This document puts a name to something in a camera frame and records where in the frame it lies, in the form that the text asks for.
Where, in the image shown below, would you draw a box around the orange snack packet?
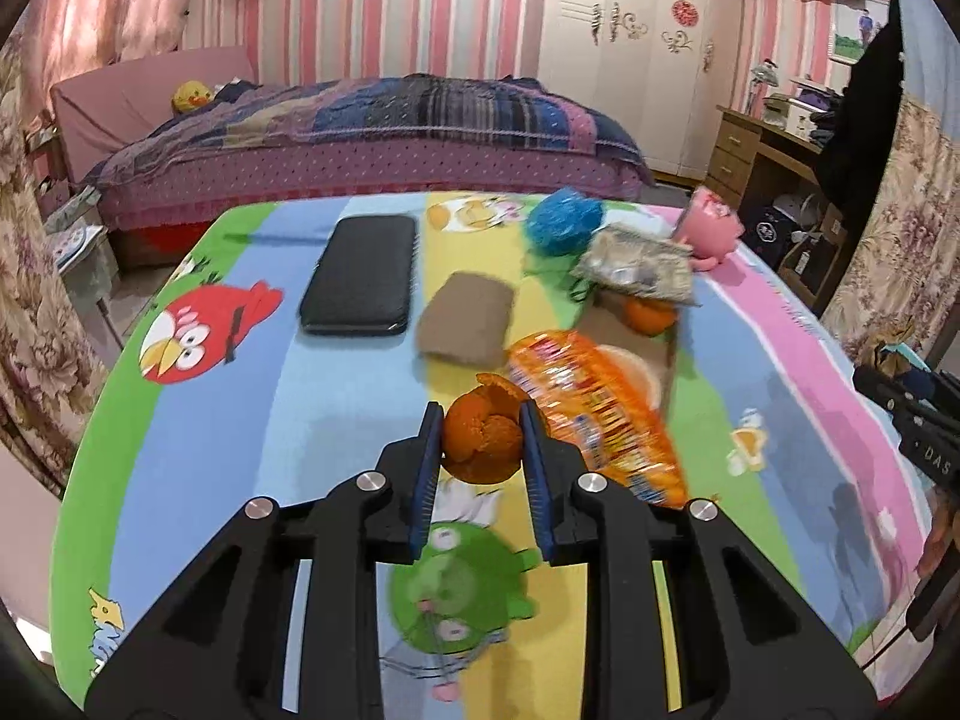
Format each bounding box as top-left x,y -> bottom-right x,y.
506,330 -> 689,511

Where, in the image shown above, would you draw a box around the desk lamp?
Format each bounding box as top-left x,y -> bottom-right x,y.
746,60 -> 781,115

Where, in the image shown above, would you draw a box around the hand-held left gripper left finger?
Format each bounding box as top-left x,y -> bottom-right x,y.
84,403 -> 443,720

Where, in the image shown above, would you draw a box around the floral curtain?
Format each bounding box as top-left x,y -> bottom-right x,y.
817,90 -> 960,376
0,37 -> 125,496

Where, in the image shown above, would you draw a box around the small side table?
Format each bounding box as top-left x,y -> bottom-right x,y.
45,187 -> 121,350

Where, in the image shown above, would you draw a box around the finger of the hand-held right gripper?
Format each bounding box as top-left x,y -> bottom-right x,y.
853,364 -> 931,421

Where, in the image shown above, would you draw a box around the white wardrobe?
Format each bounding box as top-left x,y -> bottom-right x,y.
540,0 -> 751,181

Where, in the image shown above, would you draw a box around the blue mesh scrub ball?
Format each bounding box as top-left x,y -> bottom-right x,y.
527,187 -> 605,254

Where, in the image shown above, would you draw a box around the black phone case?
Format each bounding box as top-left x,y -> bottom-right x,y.
298,214 -> 419,337

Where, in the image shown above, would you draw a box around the tangerine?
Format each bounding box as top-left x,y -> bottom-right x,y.
624,296 -> 680,336

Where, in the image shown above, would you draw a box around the white printer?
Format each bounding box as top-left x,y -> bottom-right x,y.
761,94 -> 815,140

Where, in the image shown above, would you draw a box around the black bag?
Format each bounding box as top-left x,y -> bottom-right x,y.
739,199 -> 800,267

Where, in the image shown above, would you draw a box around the plaid quilt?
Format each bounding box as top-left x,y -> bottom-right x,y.
86,75 -> 650,188

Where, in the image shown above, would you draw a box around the brown cardboard piece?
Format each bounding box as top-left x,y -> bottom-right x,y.
574,289 -> 680,421

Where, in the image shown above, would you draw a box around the yellow duck plush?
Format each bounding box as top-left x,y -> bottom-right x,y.
171,81 -> 215,115

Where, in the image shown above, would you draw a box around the small framed photo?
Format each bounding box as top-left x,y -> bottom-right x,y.
829,0 -> 890,65

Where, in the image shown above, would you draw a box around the brown phone case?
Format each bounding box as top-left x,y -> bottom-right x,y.
415,271 -> 518,370

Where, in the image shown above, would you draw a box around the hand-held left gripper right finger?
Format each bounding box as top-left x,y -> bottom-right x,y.
520,399 -> 878,720

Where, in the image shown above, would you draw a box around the beige printed snack packet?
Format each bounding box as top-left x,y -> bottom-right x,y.
571,225 -> 702,308

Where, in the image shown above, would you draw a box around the pink pig toy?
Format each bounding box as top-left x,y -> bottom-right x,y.
671,187 -> 745,272

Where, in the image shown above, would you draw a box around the wooden desk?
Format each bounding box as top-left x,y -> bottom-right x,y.
705,105 -> 833,203

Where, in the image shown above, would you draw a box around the cartoon printed blanket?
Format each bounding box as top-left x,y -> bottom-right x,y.
49,191 -> 935,698

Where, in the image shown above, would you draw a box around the dark hanging coat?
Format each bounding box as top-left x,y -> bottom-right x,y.
814,0 -> 908,230

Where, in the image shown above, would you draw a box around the pink bed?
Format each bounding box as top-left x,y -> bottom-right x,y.
49,45 -> 653,271

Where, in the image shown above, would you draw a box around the pink striped curtain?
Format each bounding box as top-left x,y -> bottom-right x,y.
15,0 -> 196,113

